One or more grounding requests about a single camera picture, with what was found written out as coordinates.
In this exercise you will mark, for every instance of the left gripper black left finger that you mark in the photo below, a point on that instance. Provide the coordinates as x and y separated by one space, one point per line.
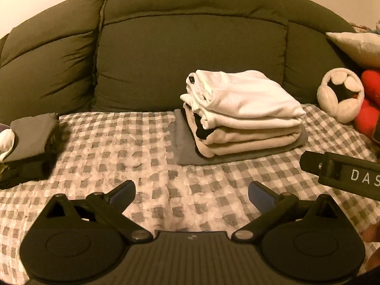
110 207

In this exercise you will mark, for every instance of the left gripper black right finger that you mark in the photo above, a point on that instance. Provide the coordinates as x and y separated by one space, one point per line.
273 209

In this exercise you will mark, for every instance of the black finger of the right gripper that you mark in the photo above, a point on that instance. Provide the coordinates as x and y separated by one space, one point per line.
312 162

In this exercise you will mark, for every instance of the white Pooh t-shirt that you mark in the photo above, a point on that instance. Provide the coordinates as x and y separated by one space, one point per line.
245 100

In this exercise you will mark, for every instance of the dark folded clothes pile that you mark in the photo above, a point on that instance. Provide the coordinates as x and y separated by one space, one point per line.
29 149

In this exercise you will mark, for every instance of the smartphone playing video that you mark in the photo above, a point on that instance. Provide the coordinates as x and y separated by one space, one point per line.
376 135

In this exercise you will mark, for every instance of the red knitted cushion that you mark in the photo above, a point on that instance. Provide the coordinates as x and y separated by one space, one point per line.
367 118

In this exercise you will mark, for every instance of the grey checkered bed quilt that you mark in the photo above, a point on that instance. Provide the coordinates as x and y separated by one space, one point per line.
101 150

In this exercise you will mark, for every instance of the white flower plush cushion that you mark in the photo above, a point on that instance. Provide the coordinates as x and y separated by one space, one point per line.
341 94

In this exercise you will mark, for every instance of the folded beige blanket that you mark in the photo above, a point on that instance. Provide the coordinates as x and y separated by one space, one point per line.
223 140

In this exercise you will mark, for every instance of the folded grey cloth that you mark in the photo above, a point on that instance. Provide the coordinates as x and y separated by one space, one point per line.
186 152

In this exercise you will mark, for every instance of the beige pillow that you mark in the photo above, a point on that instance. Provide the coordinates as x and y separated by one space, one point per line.
362 48

